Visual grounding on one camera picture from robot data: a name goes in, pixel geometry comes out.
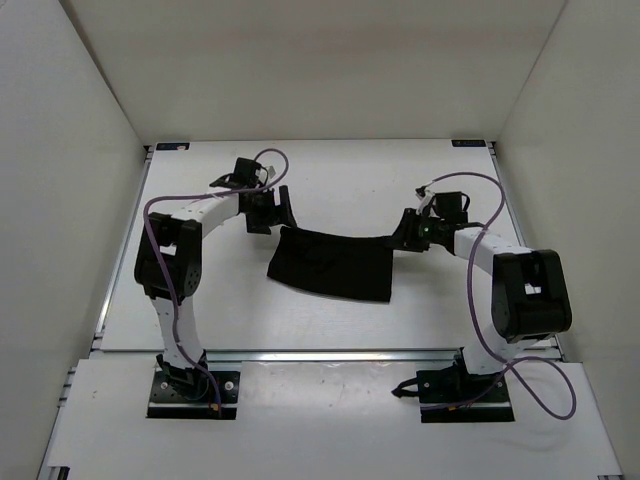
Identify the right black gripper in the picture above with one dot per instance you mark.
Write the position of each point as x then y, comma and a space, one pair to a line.
404, 236

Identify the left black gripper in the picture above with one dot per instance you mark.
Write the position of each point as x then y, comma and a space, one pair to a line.
259, 225

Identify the black skirt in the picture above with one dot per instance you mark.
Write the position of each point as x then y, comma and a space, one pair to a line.
353, 268

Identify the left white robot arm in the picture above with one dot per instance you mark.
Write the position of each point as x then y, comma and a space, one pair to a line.
169, 260

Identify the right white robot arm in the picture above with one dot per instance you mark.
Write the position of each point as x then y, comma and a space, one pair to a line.
529, 297

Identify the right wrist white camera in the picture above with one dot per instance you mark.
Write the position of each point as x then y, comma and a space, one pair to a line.
426, 197

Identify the wrist white camera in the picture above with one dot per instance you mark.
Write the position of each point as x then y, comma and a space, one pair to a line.
266, 174
426, 197

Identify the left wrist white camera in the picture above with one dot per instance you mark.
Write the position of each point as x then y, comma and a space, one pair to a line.
266, 174

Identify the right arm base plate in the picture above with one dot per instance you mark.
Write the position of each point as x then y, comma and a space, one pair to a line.
449, 396

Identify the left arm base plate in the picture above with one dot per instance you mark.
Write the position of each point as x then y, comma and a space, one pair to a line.
167, 402

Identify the aluminium table front rail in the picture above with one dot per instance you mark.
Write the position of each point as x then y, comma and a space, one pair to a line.
547, 349

